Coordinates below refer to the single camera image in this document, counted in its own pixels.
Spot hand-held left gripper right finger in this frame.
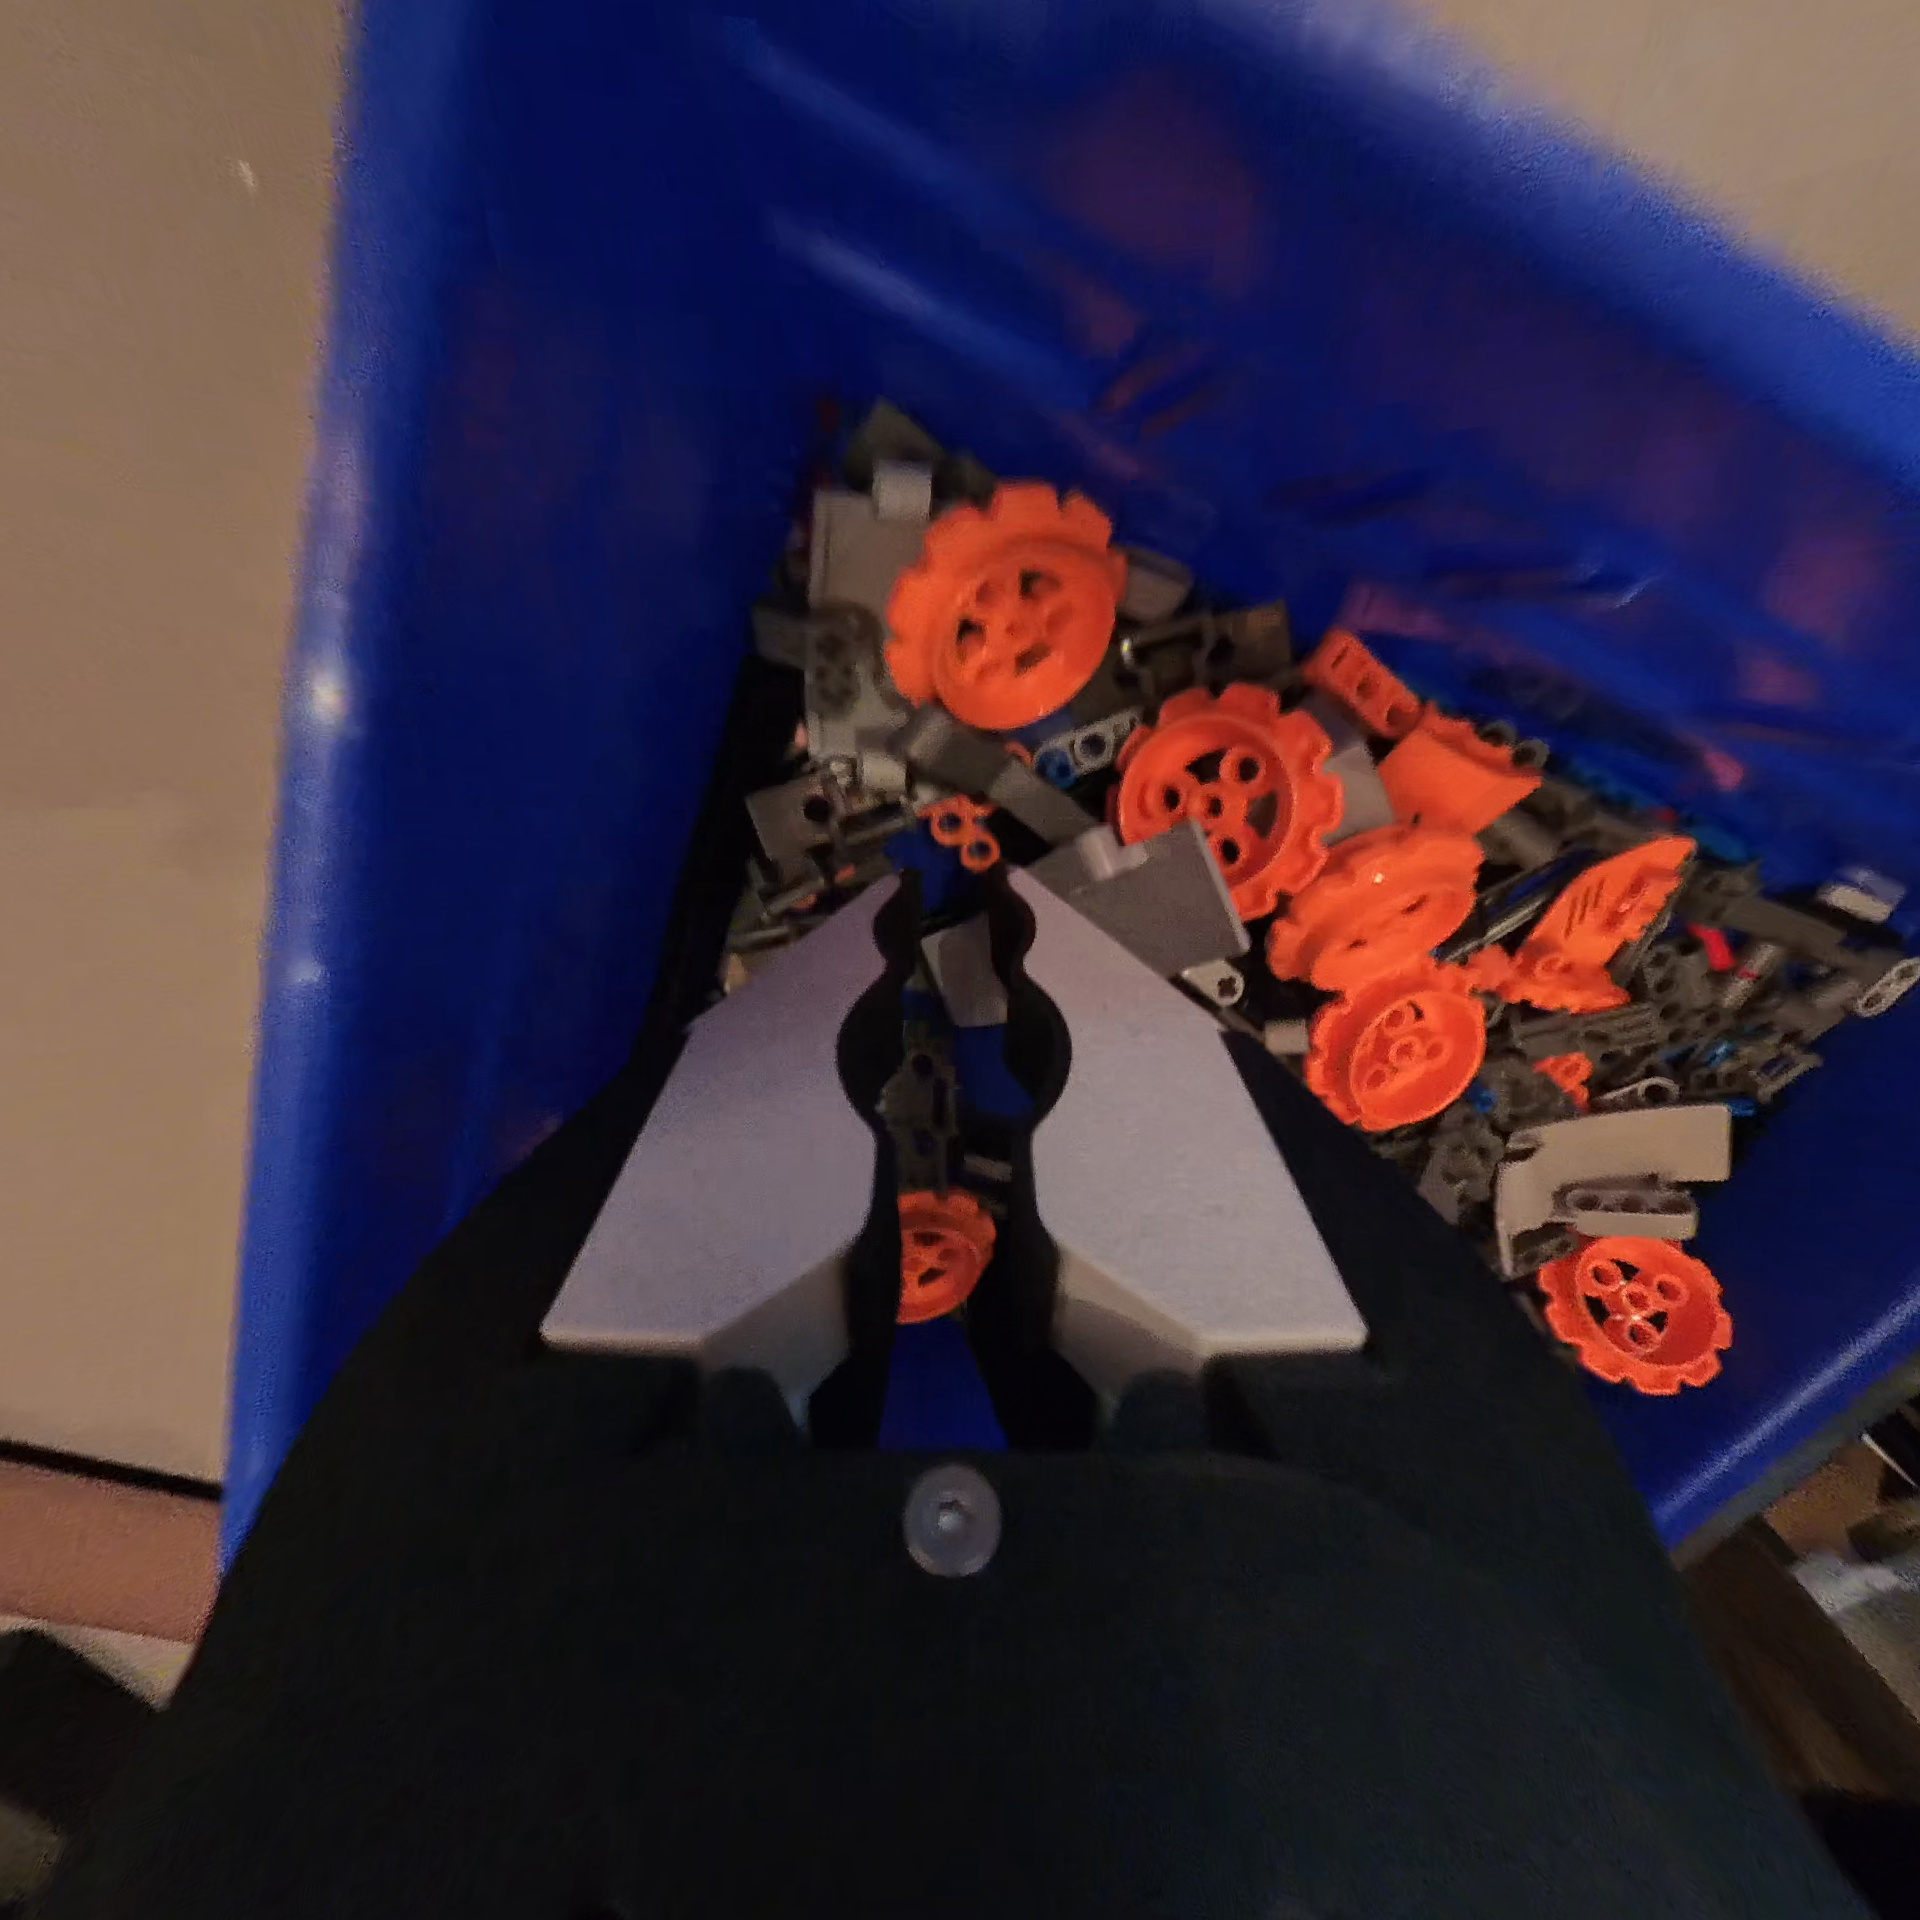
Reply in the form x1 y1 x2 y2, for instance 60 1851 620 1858
976 864 1368 1440

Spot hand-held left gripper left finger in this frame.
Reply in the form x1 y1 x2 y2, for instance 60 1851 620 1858
539 864 927 1440

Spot blue plastic bin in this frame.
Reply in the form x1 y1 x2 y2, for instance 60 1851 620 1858
219 0 1920 1566

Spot pile of toy building parts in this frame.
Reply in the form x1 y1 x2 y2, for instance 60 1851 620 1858
715 395 1920 1400

